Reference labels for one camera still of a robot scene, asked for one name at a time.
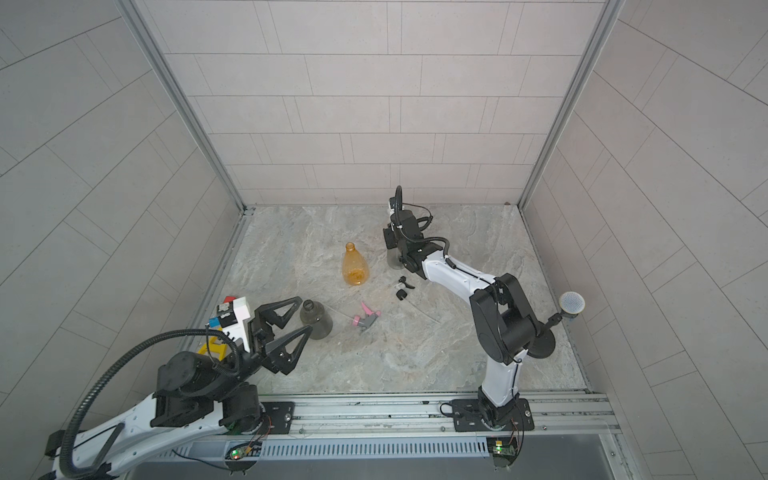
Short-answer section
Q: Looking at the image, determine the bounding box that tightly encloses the aluminium corner frame post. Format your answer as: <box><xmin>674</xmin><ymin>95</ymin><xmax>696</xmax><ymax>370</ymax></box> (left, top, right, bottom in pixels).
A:
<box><xmin>115</xmin><ymin>0</ymin><xmax>247</xmax><ymax>213</ymax></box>
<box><xmin>517</xmin><ymin>0</ymin><xmax>624</xmax><ymax>212</ymax></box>

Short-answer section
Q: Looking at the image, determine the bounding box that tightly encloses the pink spray nozzle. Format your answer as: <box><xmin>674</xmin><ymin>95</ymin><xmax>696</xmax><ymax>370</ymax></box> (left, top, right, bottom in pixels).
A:
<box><xmin>352</xmin><ymin>301</ymin><xmax>382</xmax><ymax>332</ymax></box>

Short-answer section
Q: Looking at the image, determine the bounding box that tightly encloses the dark grey spray bottle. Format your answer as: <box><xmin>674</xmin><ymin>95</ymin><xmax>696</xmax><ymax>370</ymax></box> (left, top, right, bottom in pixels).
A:
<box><xmin>300</xmin><ymin>299</ymin><xmax>333</xmax><ymax>340</ymax></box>

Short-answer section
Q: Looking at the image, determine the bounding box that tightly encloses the clear grey spray bottle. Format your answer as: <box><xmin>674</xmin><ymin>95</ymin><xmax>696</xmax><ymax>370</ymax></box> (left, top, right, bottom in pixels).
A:
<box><xmin>387</xmin><ymin>248</ymin><xmax>404</xmax><ymax>270</ymax></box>

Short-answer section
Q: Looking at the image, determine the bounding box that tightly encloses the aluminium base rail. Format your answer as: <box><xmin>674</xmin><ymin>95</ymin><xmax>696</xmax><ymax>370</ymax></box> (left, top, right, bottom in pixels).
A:
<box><xmin>151</xmin><ymin>390</ymin><xmax>621</xmax><ymax>471</ymax></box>

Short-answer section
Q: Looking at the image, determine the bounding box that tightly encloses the black spray nozzle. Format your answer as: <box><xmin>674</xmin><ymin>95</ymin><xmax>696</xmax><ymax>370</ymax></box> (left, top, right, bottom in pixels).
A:
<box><xmin>396</xmin><ymin>276</ymin><xmax>415</xmax><ymax>301</ymax></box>

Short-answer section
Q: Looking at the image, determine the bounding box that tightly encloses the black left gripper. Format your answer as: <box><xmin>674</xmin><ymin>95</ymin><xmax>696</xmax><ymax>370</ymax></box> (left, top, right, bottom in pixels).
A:
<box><xmin>205</xmin><ymin>299</ymin><xmax>307</xmax><ymax>401</ymax></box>

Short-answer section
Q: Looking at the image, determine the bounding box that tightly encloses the yellow triangular spray nozzle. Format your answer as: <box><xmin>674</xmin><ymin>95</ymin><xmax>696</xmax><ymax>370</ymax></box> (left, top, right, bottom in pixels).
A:
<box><xmin>197</xmin><ymin>336</ymin><xmax>229</xmax><ymax>361</ymax></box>

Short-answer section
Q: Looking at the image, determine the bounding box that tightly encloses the black corrugated left cable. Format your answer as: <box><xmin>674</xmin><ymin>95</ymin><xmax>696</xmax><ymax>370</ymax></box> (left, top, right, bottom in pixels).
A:
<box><xmin>58</xmin><ymin>328</ymin><xmax>242</xmax><ymax>480</ymax></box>

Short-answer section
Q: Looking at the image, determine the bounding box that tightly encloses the orange translucent spray bottle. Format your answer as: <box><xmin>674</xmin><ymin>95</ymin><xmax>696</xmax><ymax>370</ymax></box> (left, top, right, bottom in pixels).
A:
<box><xmin>342</xmin><ymin>242</ymin><xmax>369</xmax><ymax>286</ymax></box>

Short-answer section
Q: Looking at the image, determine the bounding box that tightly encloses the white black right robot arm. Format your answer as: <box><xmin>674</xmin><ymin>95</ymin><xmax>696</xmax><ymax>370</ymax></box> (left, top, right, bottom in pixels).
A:
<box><xmin>384</xmin><ymin>207</ymin><xmax>556</xmax><ymax>429</ymax></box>

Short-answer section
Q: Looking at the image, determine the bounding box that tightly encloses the black corrugated right cable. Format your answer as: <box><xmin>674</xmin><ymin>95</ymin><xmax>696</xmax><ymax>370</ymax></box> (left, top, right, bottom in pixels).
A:
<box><xmin>388</xmin><ymin>185</ymin><xmax>451</xmax><ymax>259</ymax></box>

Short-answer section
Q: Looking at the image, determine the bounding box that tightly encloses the aluminium corner frame post right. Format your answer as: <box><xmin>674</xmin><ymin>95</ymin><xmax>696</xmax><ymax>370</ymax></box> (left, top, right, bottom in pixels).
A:
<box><xmin>517</xmin><ymin>0</ymin><xmax>624</xmax><ymax>212</ymax></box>

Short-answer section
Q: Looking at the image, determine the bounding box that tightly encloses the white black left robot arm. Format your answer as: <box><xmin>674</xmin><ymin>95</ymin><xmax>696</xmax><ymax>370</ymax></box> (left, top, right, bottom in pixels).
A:
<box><xmin>45</xmin><ymin>297</ymin><xmax>312</xmax><ymax>479</ymax></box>

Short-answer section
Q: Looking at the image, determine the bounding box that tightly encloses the black corrugated cable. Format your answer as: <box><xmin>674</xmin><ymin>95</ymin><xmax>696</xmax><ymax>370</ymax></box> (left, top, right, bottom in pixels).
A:
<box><xmin>388</xmin><ymin>185</ymin><xmax>451</xmax><ymax>259</ymax></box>
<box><xmin>58</xmin><ymin>328</ymin><xmax>242</xmax><ymax>480</ymax></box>

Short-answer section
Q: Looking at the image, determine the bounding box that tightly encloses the aluminium corner frame post left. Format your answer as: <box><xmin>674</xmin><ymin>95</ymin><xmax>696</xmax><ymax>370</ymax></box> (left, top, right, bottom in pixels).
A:
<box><xmin>115</xmin><ymin>0</ymin><xmax>247</xmax><ymax>213</ymax></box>

